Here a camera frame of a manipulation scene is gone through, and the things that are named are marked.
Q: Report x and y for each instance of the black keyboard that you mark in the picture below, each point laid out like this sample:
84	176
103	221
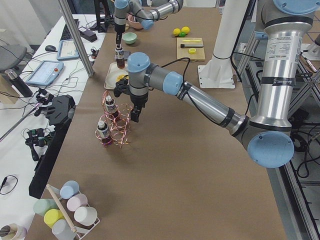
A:
66	35

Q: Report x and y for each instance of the copper wire bottle rack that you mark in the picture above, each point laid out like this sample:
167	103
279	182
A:
119	128

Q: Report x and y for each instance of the black gripper arm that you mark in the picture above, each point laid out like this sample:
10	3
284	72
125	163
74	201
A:
139	100
118	37

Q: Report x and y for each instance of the tea bottle white cap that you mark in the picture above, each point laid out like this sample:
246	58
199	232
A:
120	62

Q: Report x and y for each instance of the mint green bowl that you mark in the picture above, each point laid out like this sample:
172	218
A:
129	38

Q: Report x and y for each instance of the steel cylinder muddler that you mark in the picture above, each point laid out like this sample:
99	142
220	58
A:
191	45

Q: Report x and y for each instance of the mint green cup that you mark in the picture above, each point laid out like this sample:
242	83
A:
41	206

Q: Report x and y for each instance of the grey cup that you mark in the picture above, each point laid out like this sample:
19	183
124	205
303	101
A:
62	231

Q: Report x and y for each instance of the wooden cutting board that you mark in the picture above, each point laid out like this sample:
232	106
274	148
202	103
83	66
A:
183	53

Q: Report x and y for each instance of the cream rectangular serving tray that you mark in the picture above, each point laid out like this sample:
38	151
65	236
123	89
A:
113	67

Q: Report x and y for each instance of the black thermos bottle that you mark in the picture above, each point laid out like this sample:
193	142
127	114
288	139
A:
18	83

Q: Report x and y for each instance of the half lemon slice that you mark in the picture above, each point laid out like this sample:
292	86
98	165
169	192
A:
192	51

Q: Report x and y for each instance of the black computer mouse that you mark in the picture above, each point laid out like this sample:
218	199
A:
50	48

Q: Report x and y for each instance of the pastel blue cup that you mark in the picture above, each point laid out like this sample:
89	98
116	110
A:
69	189

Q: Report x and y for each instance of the pink ice bucket bowl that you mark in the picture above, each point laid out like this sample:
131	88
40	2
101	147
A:
133	22

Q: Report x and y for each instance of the yellow cup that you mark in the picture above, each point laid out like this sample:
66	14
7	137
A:
52	216

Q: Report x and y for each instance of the tea bottle in rack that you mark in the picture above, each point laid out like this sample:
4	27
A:
104	133
111	108

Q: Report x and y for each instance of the white cup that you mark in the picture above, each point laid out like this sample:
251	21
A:
86	215

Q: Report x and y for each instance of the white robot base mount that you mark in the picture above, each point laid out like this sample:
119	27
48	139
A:
218	72

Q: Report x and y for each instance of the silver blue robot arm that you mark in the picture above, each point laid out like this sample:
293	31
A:
266	135
145	17

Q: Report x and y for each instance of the yellow lemon near board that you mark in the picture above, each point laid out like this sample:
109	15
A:
185	30

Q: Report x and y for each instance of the blue teach pendant tablet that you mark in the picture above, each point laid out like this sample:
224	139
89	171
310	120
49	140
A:
67	50

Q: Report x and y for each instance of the green lime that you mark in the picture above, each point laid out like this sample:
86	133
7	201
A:
182	34

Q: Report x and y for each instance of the yellow lemon outer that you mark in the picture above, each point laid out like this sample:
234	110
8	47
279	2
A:
176	32

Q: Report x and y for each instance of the aluminium frame post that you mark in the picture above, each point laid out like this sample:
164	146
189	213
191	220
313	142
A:
69	21

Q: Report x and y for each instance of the pastel pink cup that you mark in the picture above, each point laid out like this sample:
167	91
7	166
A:
76	201

